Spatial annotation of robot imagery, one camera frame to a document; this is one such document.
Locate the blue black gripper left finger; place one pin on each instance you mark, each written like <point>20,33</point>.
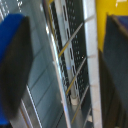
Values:
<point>15,70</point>

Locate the blue black gripper right finger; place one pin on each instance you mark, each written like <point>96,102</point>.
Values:
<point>116,76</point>

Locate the yellow bowl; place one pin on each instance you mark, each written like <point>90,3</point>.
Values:
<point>110,8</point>

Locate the black dish rack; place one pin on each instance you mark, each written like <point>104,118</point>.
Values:
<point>71,50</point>

